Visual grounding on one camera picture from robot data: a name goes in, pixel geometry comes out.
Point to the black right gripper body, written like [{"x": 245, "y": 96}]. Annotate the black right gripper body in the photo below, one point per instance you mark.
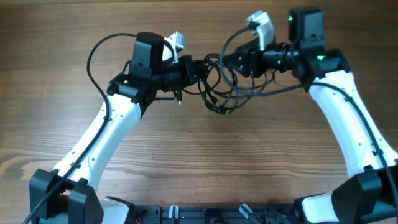
[{"x": 262, "y": 61}]

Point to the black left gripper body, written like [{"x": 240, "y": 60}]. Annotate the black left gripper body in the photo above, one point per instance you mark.
[{"x": 185, "y": 76}]

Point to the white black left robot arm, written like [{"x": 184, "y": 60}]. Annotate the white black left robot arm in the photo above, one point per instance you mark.
[{"x": 68, "y": 192}]

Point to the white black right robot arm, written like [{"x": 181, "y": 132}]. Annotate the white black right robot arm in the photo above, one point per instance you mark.
[{"x": 370, "y": 193}]

